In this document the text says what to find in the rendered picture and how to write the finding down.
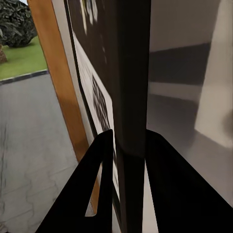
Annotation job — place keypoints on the poster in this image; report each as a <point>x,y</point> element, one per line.
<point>111,43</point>

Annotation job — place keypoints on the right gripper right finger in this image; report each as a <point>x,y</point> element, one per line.
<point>183,200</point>

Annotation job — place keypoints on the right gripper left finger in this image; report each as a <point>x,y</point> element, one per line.
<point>67,215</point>

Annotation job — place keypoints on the door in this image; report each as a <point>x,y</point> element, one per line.
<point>42,137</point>

